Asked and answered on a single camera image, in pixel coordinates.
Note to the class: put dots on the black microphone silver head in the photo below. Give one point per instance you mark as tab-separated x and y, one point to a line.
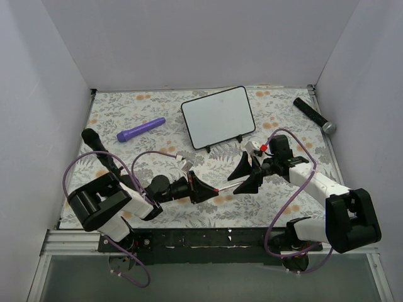
326	126

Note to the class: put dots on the floral patterned table mat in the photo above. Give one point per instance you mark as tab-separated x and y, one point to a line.
152	153

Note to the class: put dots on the black microphone on stand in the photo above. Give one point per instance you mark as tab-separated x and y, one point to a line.
93	141

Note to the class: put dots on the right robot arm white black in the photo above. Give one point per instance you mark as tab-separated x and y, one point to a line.
349	222

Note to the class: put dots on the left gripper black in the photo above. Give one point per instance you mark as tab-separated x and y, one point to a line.
191	186

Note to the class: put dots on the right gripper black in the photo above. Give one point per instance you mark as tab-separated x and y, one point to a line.
257	170

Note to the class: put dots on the red whiteboard marker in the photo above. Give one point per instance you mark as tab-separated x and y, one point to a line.
230	186

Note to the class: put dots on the purple flashlight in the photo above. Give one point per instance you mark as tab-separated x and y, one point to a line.
127	135

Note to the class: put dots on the black base frame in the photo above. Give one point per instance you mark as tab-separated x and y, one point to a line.
199	246

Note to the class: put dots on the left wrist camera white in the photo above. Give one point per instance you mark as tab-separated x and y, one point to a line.
184	164

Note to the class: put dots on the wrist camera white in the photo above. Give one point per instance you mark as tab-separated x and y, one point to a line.
184	164
254	150

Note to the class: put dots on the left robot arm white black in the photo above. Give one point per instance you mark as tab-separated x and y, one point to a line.
99	203

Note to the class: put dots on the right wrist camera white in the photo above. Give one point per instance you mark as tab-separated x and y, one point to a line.
254	150

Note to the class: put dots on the small whiteboard black frame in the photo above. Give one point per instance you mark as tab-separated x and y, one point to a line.
218	117

